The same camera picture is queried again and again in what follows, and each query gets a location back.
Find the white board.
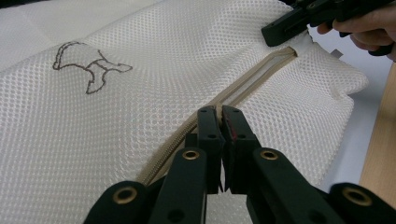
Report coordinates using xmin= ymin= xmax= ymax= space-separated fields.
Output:
xmin=309 ymin=27 xmax=394 ymax=194

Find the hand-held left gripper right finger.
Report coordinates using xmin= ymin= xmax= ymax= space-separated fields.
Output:
xmin=221 ymin=105 xmax=262 ymax=194

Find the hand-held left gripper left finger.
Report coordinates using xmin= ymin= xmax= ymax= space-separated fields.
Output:
xmin=185 ymin=105 xmax=226 ymax=194

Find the cream mesh laundry bag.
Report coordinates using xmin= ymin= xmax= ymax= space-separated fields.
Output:
xmin=0 ymin=0 xmax=370 ymax=224

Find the wooden table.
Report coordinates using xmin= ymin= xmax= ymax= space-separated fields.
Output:
xmin=359 ymin=62 xmax=396 ymax=210

